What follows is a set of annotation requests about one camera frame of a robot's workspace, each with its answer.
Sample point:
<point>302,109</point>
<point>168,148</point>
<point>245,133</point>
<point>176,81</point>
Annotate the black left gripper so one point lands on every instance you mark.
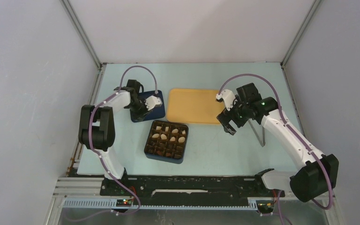
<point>140,116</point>

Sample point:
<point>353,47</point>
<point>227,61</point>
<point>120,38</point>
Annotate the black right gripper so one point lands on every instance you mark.
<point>225,116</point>

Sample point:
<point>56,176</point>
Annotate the dark blue box lid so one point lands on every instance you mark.
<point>155,114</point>

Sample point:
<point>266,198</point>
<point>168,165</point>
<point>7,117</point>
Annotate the blue chocolate box with insert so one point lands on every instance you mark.
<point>165,150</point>

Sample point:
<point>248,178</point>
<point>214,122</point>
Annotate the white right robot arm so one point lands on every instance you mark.
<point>317,172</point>

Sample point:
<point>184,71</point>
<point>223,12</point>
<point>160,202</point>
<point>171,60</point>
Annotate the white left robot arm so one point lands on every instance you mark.
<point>97,130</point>

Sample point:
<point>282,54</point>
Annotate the yellow plastic tray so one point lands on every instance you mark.
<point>193,106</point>

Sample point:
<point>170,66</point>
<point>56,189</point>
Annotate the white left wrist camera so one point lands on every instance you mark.
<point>152,102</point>

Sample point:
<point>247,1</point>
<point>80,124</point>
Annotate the aluminium corner post left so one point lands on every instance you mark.
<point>81,32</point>

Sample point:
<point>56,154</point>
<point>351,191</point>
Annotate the aluminium corner post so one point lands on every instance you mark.
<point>307,20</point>
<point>81,32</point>

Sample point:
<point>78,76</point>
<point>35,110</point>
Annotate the aluminium corner post right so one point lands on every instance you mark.
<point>307,20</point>

